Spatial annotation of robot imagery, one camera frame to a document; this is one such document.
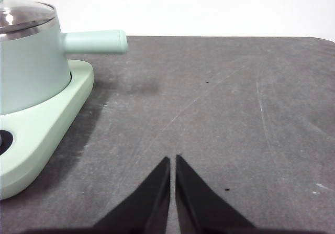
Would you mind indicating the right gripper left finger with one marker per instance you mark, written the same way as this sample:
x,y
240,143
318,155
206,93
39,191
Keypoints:
x,y
146,205

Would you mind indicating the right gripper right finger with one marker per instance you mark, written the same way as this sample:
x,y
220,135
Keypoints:
x,y
199,205

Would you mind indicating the glass lid green knob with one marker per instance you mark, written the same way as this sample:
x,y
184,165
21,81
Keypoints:
x,y
23,14

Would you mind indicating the green breakfast machine base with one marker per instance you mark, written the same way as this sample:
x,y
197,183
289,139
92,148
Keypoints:
x,y
52,129

